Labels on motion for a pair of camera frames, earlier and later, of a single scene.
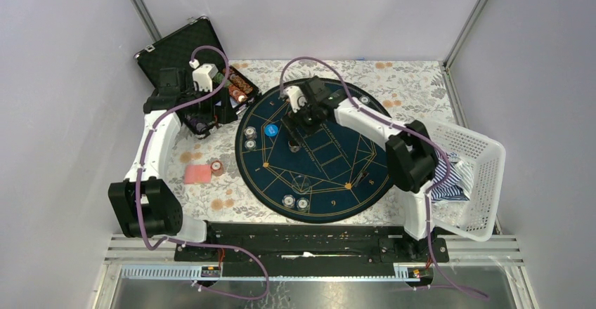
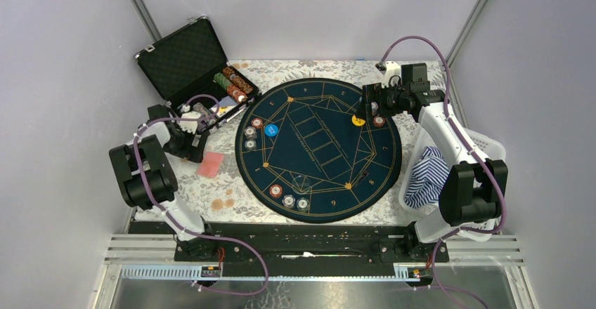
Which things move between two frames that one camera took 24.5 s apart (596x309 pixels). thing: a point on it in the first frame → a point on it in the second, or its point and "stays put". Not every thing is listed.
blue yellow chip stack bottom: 302,204 stays put
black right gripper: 292,121 → 374,93
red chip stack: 216,168 → 257,123
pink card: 197,174 → 210,164
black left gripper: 222,113 → 189,152
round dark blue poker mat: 341,172 stays put
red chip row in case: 240,95 stays put
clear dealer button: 301,184 stays put
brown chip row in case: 240,83 stays put
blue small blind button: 271,130 stays put
